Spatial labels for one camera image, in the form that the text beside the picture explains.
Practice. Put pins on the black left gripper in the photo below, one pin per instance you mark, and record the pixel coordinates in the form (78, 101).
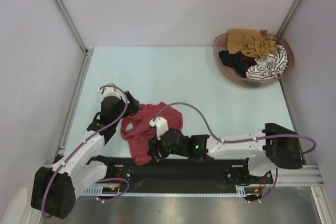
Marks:
(133, 106)

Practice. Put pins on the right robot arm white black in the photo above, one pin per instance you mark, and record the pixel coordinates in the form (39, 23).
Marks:
(273, 147)

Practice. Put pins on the pink translucent laundry basket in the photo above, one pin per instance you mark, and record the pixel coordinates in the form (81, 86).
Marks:
(220, 43)

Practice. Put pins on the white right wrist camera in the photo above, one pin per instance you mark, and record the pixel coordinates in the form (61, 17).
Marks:
(161, 126)

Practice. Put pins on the aluminium frame rail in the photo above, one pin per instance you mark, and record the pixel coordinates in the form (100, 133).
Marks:
(308, 176)

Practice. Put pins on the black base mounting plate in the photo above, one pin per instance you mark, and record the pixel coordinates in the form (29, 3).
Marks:
(182, 177)

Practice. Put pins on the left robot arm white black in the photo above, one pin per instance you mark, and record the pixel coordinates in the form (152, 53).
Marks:
(57, 187)

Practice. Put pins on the grey slotted cable duct right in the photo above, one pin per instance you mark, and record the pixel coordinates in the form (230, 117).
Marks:
(250, 190)

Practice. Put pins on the left aluminium corner post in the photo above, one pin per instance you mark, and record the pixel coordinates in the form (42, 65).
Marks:
(71, 25)

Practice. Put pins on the black white striped tank top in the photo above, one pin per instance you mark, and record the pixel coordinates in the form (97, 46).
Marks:
(270, 68)

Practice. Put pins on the red tank top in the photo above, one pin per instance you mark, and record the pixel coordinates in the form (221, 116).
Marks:
(136, 131)

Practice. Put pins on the grey slotted cable duct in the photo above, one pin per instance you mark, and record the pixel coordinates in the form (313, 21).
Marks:
(101, 190)
(250, 190)

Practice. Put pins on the aluminium corner post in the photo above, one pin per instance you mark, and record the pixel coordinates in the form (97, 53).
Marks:
(71, 25)
(289, 16)

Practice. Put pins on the grey slotted cable duct left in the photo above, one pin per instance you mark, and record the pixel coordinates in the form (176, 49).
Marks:
(101, 190)

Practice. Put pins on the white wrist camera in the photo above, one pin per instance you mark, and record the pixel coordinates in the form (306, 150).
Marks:
(109, 91)
(161, 126)

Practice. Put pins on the right aluminium corner post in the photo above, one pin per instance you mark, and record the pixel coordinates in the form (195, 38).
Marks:
(289, 16)

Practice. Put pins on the mustard yellow tank top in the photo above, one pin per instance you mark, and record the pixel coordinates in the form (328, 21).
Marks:
(250, 43)

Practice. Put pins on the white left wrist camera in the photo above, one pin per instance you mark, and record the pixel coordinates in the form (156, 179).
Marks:
(109, 91)

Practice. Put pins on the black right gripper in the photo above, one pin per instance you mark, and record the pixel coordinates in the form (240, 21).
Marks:
(154, 145)

